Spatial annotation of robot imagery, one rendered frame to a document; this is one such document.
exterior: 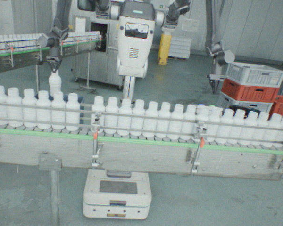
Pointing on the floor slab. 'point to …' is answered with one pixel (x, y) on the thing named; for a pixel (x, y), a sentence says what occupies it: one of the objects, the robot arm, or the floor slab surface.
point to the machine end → (105, 68)
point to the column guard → (164, 49)
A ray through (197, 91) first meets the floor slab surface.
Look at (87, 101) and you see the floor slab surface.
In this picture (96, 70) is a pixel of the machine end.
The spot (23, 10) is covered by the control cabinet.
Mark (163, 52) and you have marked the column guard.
